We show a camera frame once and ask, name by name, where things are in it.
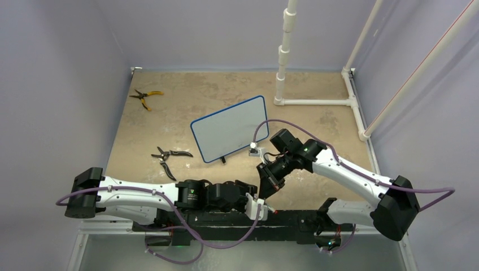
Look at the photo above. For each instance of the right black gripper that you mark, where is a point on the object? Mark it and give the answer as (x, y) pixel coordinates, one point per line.
(269, 182)

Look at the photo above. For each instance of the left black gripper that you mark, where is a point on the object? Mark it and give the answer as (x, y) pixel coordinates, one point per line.
(245, 188)

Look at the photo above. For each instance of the blue framed whiteboard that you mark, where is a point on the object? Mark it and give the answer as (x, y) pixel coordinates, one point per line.
(231, 129)

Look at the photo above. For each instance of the red capped whiteboard marker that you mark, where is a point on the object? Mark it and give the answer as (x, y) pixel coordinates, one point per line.
(272, 210)

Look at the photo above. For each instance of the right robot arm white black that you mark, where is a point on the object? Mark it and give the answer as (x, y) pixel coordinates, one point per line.
(390, 206)

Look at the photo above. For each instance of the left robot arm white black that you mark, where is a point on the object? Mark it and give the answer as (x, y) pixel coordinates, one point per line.
(92, 193)

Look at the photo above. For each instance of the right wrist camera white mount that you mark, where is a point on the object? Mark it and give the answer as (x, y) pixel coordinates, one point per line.
(256, 151)

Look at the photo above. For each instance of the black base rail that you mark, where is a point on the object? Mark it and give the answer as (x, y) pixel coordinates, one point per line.
(300, 226)

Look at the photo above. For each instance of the yellow handled pliers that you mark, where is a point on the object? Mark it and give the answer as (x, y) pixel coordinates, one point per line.
(142, 97)

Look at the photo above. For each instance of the white PVC pipe frame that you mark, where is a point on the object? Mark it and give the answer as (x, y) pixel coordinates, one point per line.
(289, 16)

